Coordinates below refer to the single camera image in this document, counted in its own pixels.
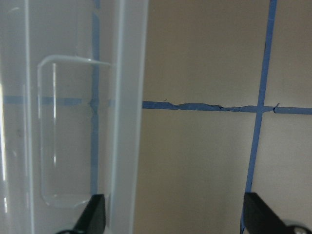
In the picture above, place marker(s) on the clear plastic box lid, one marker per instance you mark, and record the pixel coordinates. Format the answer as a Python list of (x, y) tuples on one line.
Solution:
[(71, 84)]

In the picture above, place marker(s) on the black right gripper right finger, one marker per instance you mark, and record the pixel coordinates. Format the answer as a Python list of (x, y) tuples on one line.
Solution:
[(259, 218)]

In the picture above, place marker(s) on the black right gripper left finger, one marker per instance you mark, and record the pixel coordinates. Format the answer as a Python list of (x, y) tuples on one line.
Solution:
[(93, 218)]

